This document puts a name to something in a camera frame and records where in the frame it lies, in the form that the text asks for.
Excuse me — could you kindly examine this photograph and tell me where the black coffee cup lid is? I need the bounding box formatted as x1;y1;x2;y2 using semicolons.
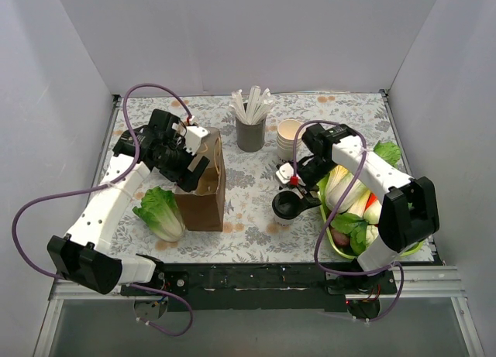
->
272;191;301;220

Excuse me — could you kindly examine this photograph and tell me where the brown pulp cup carrier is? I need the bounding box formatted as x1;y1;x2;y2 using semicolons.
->
195;168;219;196

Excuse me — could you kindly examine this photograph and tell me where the white paper coffee cup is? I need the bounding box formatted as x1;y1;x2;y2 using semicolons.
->
274;215;294;227

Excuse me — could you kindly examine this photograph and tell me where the brown paper bag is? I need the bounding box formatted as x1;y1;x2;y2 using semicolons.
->
173;127;226;232

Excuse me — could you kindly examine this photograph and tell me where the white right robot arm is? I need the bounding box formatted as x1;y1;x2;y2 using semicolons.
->
276;120;439;293

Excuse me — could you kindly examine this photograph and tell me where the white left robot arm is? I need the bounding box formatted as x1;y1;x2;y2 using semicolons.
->
47;109;210;295

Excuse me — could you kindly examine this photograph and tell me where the floral table mat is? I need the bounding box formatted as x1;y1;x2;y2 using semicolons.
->
109;92;395;263

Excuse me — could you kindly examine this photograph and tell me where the stack of paper cups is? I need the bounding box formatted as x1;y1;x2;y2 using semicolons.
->
277;119;302;161

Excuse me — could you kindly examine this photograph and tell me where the green white napa cabbage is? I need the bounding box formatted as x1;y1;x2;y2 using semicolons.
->
324;166;370;218

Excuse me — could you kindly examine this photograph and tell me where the purple red onion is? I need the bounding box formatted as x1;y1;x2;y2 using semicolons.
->
331;228;350;248

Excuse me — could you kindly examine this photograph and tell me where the green leafy vegetable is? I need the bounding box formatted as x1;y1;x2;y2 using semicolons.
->
329;139;402;256

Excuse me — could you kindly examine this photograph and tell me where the grey straw holder cup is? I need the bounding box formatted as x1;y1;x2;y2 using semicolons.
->
236;118;266;153

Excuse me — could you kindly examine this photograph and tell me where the white wrapped straw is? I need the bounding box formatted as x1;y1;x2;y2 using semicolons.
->
253;88;270;124
232;89;248;125
246;86;260;125

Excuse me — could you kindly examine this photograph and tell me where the white radish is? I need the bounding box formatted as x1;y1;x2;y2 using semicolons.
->
363;200;382;225

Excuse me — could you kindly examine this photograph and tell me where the green vegetable tray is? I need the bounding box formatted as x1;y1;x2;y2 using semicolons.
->
313;157;426;260

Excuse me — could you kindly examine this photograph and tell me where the orange carrot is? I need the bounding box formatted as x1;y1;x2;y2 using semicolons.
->
365;194;377;209

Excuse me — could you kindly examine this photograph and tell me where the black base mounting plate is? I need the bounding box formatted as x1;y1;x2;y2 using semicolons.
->
120;263;397;312

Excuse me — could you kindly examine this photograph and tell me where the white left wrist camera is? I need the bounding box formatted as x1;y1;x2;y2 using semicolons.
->
184;125;209;156

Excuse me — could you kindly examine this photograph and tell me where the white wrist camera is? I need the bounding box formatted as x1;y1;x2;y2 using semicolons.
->
184;125;209;156
275;162;304;187

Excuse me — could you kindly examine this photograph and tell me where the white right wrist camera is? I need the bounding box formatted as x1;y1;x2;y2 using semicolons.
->
275;162;304;187

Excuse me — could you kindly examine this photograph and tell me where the aluminium frame rail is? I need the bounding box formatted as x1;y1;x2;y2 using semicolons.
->
35;266;484;356

